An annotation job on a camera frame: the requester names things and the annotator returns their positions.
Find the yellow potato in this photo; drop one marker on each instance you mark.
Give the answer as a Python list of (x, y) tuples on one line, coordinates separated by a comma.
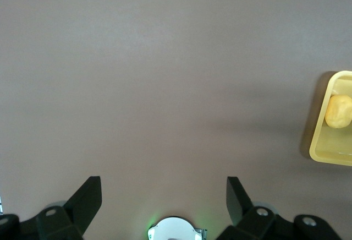
[(336, 112)]

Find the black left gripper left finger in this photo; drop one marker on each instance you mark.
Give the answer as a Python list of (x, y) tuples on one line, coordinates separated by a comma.
[(55, 223)]

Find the yellow plastic tray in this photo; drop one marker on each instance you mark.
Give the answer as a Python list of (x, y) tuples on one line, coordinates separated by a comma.
[(319, 141)]

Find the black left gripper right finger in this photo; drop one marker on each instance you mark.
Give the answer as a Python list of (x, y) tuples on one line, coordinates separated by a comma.
[(261, 226)]

